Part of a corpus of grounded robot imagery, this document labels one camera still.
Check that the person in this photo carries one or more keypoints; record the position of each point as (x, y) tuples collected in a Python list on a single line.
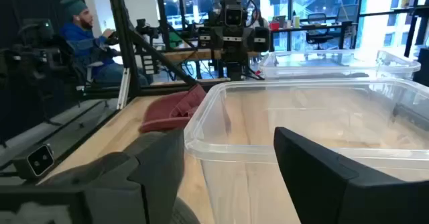
[(87, 46)]

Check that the black diagonal frame brace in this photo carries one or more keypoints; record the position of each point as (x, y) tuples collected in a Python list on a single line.
[(164, 58)]

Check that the black horizontal frame rail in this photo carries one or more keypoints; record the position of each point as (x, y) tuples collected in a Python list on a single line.
[(167, 87)]

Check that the red cup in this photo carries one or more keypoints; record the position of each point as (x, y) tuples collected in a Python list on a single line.
[(274, 25)]

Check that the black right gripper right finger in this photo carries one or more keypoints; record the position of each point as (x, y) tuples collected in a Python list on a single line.
[(335, 190)]

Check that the black upright frame post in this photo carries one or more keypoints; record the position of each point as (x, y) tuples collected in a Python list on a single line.
[(122, 39)]

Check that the black background desk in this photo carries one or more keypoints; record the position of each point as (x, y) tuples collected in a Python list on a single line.
[(311, 27)]

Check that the green box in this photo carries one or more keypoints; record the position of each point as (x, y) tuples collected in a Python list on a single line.
[(175, 39)]

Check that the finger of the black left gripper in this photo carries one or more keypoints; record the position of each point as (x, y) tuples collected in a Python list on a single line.
[(207, 38), (260, 39)]

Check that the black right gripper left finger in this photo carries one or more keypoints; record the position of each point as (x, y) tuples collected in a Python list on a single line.
[(147, 177)]

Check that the shallow clear plastic bin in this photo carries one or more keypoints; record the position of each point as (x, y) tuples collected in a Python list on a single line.
[(335, 63)]

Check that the pale green tumbler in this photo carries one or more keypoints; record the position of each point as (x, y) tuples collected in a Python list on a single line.
[(296, 21)]

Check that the small black table-level camera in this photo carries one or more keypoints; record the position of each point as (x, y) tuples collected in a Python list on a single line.
[(36, 161)]

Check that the silver aluminium bracket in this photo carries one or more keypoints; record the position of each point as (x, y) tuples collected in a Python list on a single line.
[(123, 89)]

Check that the black office chair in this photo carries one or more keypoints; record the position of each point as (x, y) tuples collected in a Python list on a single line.
[(317, 29)]

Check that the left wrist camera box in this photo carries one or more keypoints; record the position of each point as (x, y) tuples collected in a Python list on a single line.
[(233, 15)]

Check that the wooden background table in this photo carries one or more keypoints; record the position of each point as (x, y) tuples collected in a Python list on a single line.
[(197, 54)]

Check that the large clear plastic bin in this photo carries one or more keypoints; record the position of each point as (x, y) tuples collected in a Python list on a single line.
[(301, 116)]

